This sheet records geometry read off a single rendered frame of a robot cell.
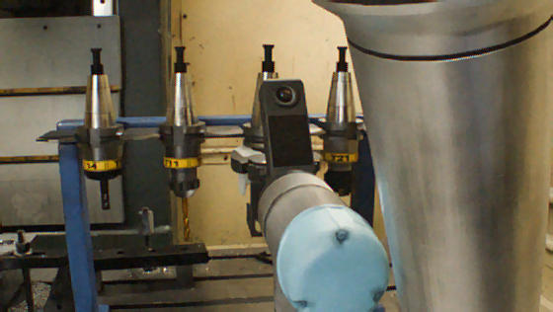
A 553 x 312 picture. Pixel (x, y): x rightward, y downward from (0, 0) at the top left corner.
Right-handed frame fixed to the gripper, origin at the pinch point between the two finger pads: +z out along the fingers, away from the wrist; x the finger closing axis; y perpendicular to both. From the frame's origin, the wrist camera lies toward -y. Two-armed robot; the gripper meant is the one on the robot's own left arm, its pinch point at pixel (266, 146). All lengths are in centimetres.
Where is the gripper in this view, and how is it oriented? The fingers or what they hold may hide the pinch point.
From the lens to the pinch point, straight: 66.6
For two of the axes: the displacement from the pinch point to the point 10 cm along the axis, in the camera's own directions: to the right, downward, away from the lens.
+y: -0.2, 9.8, 2.1
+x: 9.9, -0.2, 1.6
